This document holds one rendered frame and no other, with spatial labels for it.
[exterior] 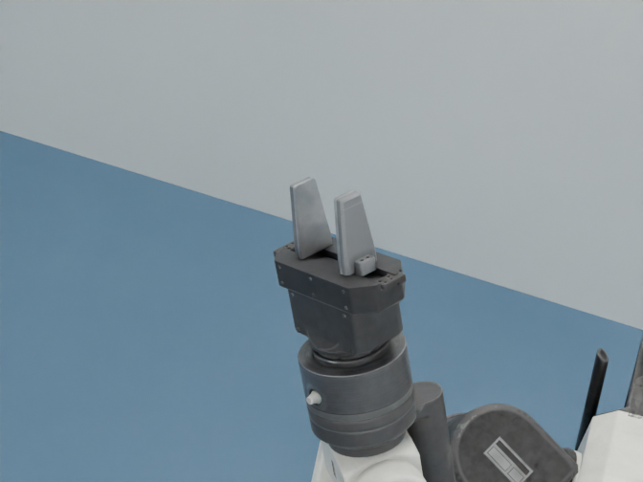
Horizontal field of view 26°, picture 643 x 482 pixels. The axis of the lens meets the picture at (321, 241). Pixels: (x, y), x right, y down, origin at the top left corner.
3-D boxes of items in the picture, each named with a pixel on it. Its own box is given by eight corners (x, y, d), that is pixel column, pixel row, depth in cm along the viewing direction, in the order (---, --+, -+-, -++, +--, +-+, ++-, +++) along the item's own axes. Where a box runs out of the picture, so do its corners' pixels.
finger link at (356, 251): (359, 186, 105) (371, 259, 108) (327, 201, 103) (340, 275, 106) (373, 190, 104) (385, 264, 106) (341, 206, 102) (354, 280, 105)
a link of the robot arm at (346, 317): (328, 221, 115) (350, 346, 120) (237, 266, 110) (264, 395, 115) (434, 256, 106) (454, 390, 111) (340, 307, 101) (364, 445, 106)
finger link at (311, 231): (289, 189, 107) (302, 261, 109) (321, 175, 108) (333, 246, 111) (276, 186, 108) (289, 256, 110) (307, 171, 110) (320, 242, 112)
